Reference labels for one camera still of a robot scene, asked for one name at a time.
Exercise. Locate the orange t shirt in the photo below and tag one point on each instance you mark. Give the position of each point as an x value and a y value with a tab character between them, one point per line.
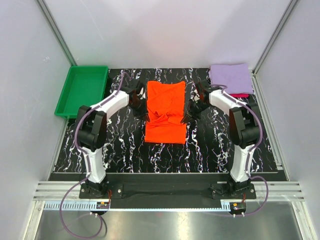
165	105

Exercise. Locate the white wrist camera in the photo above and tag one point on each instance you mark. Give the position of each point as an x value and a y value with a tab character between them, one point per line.
142	93
194	96

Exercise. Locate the left small circuit board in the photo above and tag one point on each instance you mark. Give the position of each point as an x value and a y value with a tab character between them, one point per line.
103	205

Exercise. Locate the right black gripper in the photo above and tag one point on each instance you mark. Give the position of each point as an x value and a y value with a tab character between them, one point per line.
190	116

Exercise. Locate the small circuit board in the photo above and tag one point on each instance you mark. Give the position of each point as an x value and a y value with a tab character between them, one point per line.
238	206
103	205

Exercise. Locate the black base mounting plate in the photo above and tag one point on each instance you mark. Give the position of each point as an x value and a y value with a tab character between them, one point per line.
146	191

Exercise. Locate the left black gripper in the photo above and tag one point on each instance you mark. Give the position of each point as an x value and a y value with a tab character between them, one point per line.
143	114

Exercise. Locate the folded pink t shirt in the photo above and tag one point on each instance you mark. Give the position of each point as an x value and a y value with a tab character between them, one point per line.
240	95

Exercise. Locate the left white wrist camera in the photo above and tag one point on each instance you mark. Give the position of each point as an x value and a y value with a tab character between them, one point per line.
142	93

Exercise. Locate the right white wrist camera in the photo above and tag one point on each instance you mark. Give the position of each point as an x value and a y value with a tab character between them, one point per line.
194	96

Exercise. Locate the aluminium frame rail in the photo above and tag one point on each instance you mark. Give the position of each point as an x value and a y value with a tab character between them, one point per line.
58	195

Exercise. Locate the folded purple t shirt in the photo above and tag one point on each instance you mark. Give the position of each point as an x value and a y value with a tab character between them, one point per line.
236	77

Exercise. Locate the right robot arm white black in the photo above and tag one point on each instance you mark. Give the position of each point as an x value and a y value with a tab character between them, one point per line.
245	130

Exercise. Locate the green plastic bin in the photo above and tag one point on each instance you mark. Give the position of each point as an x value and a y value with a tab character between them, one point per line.
84	86

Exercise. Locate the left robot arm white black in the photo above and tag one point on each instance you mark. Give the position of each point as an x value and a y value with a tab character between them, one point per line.
90	132

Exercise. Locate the right small circuit board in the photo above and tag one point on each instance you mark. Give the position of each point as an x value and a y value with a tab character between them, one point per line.
238	206

